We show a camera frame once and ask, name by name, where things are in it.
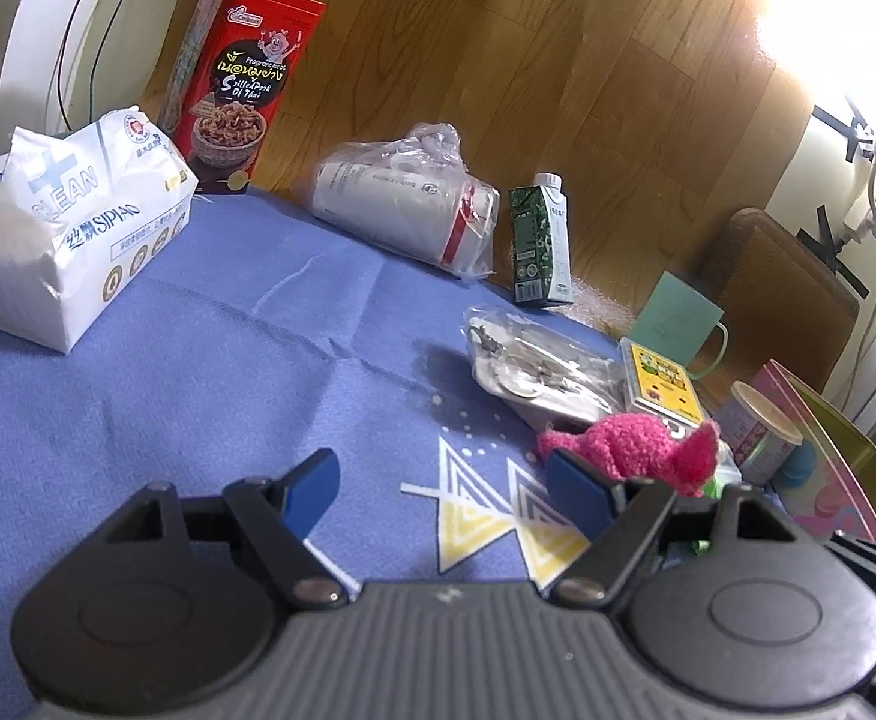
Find clear bag of keys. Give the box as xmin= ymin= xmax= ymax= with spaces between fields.
xmin=462 ymin=305 xmax=630 ymax=432

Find wood pattern board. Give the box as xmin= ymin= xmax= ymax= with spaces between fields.
xmin=142 ymin=0 xmax=818 ymax=331

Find pink plush toy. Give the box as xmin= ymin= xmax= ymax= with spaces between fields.
xmin=537 ymin=416 xmax=722 ymax=497

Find black cable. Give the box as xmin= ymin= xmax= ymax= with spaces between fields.
xmin=52 ymin=0 xmax=120 ymax=132

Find blue printed tablecloth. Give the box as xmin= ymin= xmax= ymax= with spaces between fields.
xmin=0 ymin=161 xmax=784 ymax=698

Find paper cups in plastic bag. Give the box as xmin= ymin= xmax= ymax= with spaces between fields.
xmin=310 ymin=122 xmax=500 ymax=280

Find black tape cross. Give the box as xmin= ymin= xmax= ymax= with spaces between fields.
xmin=798 ymin=206 xmax=870 ymax=297

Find black tape strip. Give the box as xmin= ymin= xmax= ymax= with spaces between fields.
xmin=811 ymin=103 xmax=876 ymax=166

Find small paper-label can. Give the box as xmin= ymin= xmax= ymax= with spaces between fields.
xmin=715 ymin=381 xmax=805 ymax=488

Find green drink carton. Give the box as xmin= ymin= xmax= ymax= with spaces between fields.
xmin=509 ymin=171 xmax=574 ymax=307

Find blue round lid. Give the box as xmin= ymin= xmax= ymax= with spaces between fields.
xmin=775 ymin=439 xmax=818 ymax=492

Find yellow card box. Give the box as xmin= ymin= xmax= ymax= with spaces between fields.
xmin=619 ymin=339 xmax=709 ymax=428

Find pink tin box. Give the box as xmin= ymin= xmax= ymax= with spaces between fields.
xmin=753 ymin=360 xmax=876 ymax=548

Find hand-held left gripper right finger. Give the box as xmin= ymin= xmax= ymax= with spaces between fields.
xmin=543 ymin=448 xmax=799 ymax=608

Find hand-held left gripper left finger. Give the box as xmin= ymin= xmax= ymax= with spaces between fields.
xmin=97 ymin=448 xmax=360 ymax=608

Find red snack box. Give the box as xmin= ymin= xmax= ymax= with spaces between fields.
xmin=157 ymin=0 xmax=328 ymax=200

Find pale green mug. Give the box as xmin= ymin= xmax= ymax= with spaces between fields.
xmin=628 ymin=271 xmax=730 ymax=382

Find white tissue pack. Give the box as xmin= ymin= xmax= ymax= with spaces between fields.
xmin=0 ymin=105 xmax=200 ymax=353

